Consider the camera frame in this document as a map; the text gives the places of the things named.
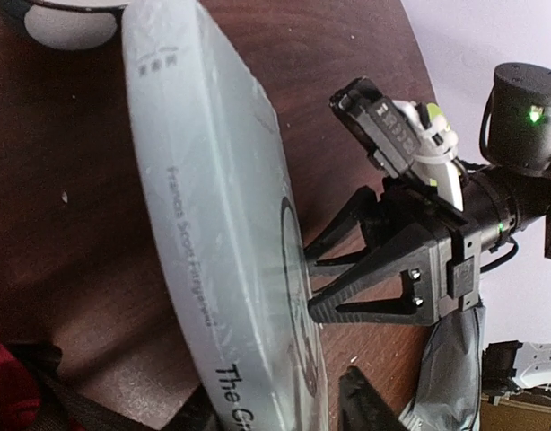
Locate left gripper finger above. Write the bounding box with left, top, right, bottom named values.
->
left=337, top=365, right=408, bottom=431

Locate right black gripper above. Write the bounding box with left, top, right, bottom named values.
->
left=304, top=179, right=473, bottom=326

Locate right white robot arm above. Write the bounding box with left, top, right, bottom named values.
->
left=304, top=62, right=551, bottom=326

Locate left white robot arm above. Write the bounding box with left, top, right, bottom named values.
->
left=337, top=341, right=551, bottom=430

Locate red backpack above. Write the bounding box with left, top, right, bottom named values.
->
left=0, top=334, right=223, bottom=431

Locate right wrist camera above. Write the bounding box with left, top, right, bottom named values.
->
left=329, top=77, right=465, bottom=211

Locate white Great Gatsby book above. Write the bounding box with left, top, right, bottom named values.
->
left=122, top=1, right=329, bottom=430

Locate dark blue white bowl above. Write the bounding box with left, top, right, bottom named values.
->
left=0, top=1, right=129, bottom=51

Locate grey pencil pouch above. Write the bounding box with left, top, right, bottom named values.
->
left=399, top=303, right=486, bottom=430

